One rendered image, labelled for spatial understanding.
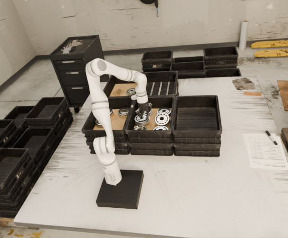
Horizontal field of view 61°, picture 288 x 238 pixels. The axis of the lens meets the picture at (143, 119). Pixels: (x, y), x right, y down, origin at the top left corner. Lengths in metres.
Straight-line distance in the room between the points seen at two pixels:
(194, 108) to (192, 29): 3.12
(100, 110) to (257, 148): 1.05
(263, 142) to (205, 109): 0.44
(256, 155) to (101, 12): 4.00
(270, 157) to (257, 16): 3.51
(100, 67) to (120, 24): 3.67
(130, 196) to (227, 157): 0.66
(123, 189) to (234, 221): 0.62
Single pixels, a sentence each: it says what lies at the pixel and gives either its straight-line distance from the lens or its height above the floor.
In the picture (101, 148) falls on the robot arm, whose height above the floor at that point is 1.06.
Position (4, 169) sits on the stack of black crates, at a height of 0.49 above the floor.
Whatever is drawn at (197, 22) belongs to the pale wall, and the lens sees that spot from 4.81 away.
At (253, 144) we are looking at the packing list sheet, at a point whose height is 0.70.
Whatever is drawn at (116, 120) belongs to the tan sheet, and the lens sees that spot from 1.84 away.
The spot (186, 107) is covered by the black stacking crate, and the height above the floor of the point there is 0.83.
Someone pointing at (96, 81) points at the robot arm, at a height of 1.30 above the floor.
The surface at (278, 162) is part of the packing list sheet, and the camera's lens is 1.71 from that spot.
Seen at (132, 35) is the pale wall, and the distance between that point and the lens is 4.99.
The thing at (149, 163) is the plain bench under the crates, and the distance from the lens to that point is 1.65.
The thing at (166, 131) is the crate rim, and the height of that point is 0.93.
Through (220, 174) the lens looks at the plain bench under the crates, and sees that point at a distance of 1.58.
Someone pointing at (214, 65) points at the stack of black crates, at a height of 0.48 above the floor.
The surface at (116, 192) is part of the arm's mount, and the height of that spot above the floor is 0.75.
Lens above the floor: 1.91
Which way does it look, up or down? 37 degrees down
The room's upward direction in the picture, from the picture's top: 10 degrees counter-clockwise
